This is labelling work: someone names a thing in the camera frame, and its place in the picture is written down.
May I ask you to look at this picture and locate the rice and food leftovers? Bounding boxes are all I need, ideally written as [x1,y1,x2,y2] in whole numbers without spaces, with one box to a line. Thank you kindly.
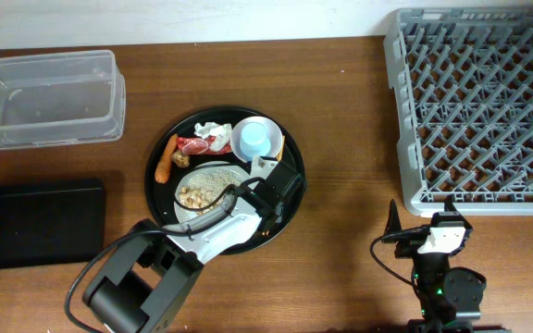
[175,167,245,216]

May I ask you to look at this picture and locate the right wooden chopstick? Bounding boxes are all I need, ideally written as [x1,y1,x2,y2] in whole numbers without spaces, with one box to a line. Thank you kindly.
[276,135,286,161]

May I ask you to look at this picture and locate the white bowl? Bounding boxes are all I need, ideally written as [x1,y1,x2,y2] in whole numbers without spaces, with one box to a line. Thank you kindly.
[229,117,283,162]

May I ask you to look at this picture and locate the pale green plate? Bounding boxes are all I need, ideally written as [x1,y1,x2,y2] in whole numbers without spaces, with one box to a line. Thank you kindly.
[174,161,250,223]

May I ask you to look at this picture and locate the clear plastic bin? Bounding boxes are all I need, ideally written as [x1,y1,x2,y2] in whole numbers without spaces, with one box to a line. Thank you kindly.
[0,50,126,150]

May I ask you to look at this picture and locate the brown food scrap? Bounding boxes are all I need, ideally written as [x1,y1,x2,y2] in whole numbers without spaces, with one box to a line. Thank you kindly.
[171,150,190,168]

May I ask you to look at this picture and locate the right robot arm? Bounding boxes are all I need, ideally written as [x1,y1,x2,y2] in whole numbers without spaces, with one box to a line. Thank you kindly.
[369,198,505,333]

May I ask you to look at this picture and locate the red snack wrapper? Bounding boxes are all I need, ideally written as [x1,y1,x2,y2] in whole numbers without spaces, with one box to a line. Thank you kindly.
[178,136,232,155]

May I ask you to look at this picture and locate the white tissue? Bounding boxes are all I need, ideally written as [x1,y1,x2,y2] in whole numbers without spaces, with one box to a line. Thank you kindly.
[194,122,232,152]

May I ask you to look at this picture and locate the orange carrot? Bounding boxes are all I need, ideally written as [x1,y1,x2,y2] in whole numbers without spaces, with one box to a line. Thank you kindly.
[155,134,178,184]

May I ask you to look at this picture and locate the black rectangular tray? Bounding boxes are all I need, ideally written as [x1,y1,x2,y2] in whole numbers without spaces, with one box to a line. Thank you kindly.
[0,179,106,269]

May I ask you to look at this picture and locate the light blue cup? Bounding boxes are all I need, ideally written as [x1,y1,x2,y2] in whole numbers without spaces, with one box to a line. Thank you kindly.
[240,122,271,158]

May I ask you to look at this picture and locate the round black serving tray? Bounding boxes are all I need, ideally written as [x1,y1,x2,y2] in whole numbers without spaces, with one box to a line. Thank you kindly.
[144,105,307,255]

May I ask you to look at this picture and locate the grey dishwasher rack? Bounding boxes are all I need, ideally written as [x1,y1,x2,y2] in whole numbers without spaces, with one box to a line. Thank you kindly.
[383,8,533,216]

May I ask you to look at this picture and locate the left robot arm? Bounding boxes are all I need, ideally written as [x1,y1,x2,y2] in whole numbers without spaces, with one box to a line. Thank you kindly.
[81,157,306,332]

